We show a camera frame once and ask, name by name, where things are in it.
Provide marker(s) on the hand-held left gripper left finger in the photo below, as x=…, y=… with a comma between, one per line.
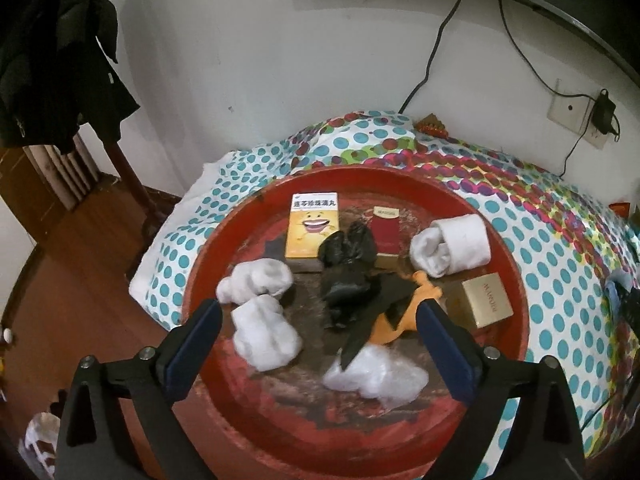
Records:
x=192, y=355

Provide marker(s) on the red packet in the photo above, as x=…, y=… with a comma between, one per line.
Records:
x=621, y=208

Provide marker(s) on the red round tray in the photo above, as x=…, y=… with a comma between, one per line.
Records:
x=300, y=425

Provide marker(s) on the white floor bag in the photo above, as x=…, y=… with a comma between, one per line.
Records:
x=40, y=445

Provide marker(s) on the red and gold box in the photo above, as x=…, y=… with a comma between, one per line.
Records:
x=386, y=235

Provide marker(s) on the blue cloth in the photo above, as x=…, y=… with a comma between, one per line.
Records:
x=620, y=280

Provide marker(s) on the black power adapter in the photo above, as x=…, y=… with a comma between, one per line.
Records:
x=604, y=110

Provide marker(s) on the wooden coat stand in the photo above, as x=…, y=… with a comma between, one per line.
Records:
x=132, y=185

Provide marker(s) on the yellow medicine box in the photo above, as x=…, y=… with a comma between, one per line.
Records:
x=312, y=225

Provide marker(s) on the red gold ornament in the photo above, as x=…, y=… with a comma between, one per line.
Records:
x=432, y=126

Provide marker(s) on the white wall socket plate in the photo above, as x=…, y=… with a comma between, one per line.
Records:
x=567, y=112

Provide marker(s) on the black jacket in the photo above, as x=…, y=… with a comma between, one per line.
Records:
x=55, y=60

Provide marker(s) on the orange rubber toy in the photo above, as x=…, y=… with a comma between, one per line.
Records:
x=400, y=327

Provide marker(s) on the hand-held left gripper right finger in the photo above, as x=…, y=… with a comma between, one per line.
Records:
x=445, y=355

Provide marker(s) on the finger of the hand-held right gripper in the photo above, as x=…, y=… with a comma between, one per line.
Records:
x=630, y=310

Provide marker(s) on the polka dot tablecloth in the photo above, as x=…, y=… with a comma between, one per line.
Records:
x=550, y=260

